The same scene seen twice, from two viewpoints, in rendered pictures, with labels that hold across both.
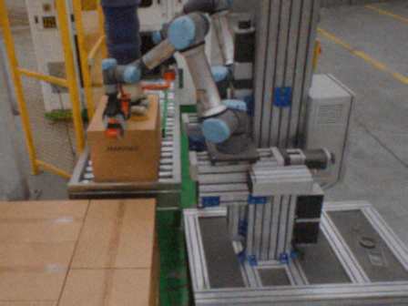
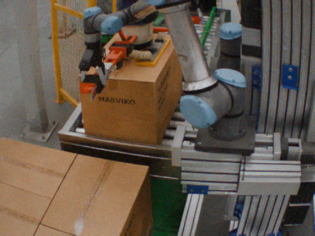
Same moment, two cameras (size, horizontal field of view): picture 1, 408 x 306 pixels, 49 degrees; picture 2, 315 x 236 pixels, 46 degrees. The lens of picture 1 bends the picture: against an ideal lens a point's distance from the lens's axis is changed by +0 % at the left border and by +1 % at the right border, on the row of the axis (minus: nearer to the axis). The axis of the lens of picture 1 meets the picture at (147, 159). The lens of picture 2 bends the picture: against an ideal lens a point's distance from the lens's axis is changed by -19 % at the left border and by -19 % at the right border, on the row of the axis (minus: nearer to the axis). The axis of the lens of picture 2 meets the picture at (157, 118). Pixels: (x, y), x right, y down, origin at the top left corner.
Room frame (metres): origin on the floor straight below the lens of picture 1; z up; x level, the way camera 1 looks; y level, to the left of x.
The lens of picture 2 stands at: (0.51, -0.38, 1.95)
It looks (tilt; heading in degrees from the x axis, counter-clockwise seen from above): 33 degrees down; 10
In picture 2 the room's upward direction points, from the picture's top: 2 degrees counter-clockwise
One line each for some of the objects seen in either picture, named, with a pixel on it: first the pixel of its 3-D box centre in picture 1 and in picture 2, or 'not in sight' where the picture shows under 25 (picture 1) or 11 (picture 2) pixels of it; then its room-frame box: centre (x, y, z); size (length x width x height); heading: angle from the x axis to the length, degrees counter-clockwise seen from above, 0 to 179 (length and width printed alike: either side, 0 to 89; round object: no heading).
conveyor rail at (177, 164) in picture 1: (177, 121); (211, 64); (3.41, -0.27, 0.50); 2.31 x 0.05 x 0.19; 175
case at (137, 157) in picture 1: (128, 138); (134, 84); (2.61, 0.11, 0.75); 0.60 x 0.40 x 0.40; 174
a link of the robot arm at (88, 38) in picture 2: (110, 86); (91, 35); (2.04, 0.15, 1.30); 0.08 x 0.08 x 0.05
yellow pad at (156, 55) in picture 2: (143, 105); (154, 48); (2.61, 0.00, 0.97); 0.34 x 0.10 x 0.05; 174
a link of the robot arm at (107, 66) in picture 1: (110, 71); (92, 19); (2.04, 0.15, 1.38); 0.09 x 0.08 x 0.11; 55
